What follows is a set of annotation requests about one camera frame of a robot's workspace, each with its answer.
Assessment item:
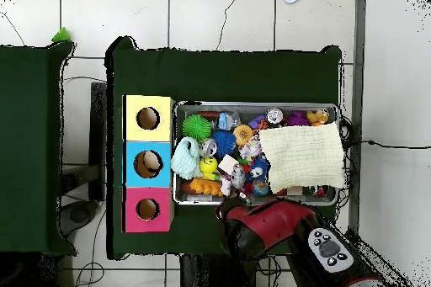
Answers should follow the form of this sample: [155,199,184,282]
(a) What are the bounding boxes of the light blue muslin cloth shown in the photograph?
[170,136,203,180]

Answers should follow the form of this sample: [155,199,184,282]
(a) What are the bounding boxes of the wooden box with three holes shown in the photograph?
[120,93,176,234]

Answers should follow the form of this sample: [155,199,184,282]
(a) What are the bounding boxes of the blue spiky ball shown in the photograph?
[210,130,237,158]

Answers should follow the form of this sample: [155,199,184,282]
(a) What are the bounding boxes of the yellow smiley ball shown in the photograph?
[199,156,221,181]

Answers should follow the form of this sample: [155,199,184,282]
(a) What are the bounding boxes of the green spiky ball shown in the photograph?
[181,113,213,142]

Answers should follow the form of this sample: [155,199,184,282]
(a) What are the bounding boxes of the plain wooden cube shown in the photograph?
[217,153,240,175]

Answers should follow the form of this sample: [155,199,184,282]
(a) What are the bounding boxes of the toy burger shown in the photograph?
[232,124,255,146]

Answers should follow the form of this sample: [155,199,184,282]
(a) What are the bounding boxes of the orange toy block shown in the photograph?
[188,178,224,197]

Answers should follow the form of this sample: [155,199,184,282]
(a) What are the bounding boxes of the silver drink can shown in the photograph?
[266,107,285,125]

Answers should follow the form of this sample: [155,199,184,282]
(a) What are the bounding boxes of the cream muslin cloth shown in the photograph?
[258,121,348,194]

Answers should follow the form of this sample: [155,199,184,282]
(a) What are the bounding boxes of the dark grey floor pedal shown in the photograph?
[59,199,99,237]

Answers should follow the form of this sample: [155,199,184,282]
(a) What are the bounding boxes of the small bright green object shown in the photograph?
[51,26,72,44]

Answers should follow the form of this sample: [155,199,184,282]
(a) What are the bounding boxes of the green covered side table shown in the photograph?
[0,40,77,256]

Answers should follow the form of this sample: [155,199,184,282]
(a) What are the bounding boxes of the wire mesh bin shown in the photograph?
[172,99,339,206]

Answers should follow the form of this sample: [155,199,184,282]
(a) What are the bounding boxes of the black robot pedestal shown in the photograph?
[179,253,260,287]

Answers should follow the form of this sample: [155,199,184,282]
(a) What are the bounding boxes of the long black cable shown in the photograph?
[343,138,431,151]

